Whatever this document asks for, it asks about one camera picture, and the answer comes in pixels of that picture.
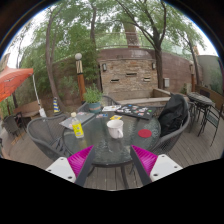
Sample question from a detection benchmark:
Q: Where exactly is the dark wicker chair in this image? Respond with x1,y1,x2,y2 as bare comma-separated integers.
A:
1,114,23,138

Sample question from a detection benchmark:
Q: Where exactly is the black jacket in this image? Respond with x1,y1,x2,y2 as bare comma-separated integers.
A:
157,93,189,138

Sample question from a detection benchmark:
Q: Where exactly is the grey laptop with stickers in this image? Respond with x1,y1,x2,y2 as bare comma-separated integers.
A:
59,111,96,131

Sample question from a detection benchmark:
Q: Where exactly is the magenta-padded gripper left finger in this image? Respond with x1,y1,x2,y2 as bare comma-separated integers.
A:
45,145,96,188

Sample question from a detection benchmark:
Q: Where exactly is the blue and yellow striped cone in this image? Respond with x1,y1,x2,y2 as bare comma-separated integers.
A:
52,96,61,114

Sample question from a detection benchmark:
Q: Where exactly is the dark metal patio chair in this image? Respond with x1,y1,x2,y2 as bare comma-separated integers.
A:
201,102,224,148

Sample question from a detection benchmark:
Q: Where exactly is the orange patio umbrella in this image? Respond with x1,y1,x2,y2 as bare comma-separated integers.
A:
0,65,35,103

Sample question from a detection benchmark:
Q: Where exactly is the white ceramic mug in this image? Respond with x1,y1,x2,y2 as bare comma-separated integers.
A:
106,119,125,140

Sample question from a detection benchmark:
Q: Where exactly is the green plant in blue pot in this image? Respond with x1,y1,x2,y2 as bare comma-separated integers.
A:
83,83,105,114

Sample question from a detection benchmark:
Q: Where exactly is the wooden lamp post with globe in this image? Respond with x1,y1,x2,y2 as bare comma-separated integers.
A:
74,52,87,105

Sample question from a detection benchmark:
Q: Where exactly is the round dark patio table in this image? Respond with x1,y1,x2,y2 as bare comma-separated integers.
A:
186,91,215,138

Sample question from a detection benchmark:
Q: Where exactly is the dark-trunked tree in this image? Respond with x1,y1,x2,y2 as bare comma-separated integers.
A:
116,0,208,90

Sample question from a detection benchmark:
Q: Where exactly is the slim-trunked tree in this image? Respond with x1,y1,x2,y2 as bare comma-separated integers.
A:
31,5,73,112

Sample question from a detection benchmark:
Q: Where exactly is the clear bottle with yellow label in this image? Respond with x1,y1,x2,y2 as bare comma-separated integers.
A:
70,111,85,139

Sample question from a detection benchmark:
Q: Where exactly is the white printed booklet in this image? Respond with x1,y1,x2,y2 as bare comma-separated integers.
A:
101,104,122,113

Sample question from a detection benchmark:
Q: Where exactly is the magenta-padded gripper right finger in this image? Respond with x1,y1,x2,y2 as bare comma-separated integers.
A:
129,145,184,187

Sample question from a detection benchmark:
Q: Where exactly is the flat round red coaster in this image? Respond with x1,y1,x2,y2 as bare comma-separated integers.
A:
137,128,153,139

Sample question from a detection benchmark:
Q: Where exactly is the wooden bench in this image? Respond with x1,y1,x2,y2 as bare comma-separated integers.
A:
13,99,43,119

